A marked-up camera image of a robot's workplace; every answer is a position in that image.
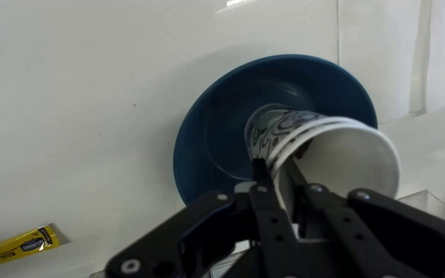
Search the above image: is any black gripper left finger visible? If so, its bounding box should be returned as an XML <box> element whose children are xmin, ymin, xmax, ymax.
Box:
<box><xmin>104</xmin><ymin>157</ymin><xmax>312</xmax><ymax>278</ymax></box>

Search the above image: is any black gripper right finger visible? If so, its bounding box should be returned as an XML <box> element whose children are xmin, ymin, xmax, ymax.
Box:
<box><xmin>283</xmin><ymin>159</ymin><xmax>445</xmax><ymax>278</ymax></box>

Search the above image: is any patterned paper cup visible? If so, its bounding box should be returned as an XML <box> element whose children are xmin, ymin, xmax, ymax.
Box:
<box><xmin>243</xmin><ymin>103</ymin><xmax>337</xmax><ymax>174</ymax></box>
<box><xmin>272</xmin><ymin>116</ymin><xmax>402</xmax><ymax>244</ymax></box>

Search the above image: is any blue bowl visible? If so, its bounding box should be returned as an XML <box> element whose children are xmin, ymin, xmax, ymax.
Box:
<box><xmin>173</xmin><ymin>52</ymin><xmax>380</xmax><ymax>210</ymax></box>

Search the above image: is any clear acrylic holder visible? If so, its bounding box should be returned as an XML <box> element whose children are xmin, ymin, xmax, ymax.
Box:
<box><xmin>396</xmin><ymin>187</ymin><xmax>445</xmax><ymax>221</ymax></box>

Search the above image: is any yellow packet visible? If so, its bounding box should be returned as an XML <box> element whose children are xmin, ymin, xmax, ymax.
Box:
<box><xmin>0</xmin><ymin>222</ymin><xmax>65</xmax><ymax>275</ymax></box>

